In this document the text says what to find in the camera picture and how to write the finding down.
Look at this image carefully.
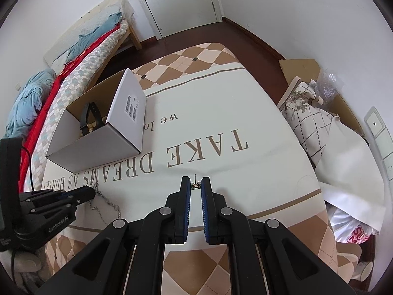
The black smart watch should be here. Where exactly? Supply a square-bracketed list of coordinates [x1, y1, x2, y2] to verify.
[80, 102, 105, 136]

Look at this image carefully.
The white door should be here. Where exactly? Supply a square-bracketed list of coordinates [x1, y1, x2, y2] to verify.
[139, 0, 223, 39]

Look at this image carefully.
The light blue duvet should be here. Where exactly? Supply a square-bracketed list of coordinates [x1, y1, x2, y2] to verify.
[4, 69, 57, 141]

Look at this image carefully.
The brown cardboard sheet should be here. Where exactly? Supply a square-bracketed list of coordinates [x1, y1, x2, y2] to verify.
[277, 59, 365, 137]

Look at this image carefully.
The black cable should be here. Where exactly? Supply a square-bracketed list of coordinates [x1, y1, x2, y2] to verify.
[19, 145, 35, 192]

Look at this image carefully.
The wooden bed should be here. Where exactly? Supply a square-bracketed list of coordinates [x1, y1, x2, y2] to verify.
[42, 0, 143, 77]

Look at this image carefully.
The printed checkered tablecloth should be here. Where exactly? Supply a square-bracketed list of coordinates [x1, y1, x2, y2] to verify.
[39, 42, 338, 295]

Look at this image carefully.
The beige bead bracelet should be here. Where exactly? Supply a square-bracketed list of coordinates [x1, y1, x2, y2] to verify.
[79, 124, 97, 137]

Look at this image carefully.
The wall socket strip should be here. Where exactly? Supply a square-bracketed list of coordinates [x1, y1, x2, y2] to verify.
[364, 107, 393, 189]

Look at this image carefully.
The red blanket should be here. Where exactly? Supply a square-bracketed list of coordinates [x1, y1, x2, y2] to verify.
[18, 25, 121, 192]

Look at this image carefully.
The red white plastic bag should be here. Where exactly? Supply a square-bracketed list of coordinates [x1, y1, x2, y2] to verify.
[326, 203, 379, 244]

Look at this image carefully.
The silver link bracelet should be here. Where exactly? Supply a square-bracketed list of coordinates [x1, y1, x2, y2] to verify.
[88, 184, 123, 225]

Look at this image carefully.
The clear plastic wrap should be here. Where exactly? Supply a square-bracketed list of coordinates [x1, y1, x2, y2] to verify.
[316, 70, 344, 103]

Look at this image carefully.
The white cardboard box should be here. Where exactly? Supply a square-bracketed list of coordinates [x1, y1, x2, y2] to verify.
[46, 69, 147, 173]

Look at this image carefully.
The small gold earring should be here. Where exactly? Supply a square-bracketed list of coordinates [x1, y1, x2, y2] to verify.
[191, 175, 201, 190]

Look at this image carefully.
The white gloved left hand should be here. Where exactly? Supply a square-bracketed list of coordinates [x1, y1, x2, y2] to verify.
[12, 248, 45, 273]

